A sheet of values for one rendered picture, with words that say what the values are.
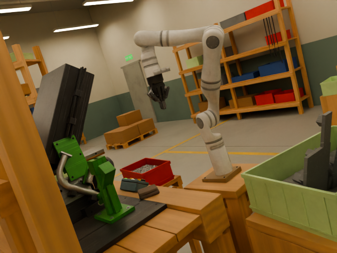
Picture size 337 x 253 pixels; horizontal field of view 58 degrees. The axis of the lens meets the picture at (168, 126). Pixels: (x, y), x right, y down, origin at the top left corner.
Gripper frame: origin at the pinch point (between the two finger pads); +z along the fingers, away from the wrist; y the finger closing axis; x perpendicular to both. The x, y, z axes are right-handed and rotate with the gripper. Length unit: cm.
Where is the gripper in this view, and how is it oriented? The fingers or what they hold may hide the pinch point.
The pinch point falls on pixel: (162, 105)
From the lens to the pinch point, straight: 143.3
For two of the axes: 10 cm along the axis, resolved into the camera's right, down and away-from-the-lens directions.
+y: -7.0, 3.2, -6.4
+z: 2.8, 9.5, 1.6
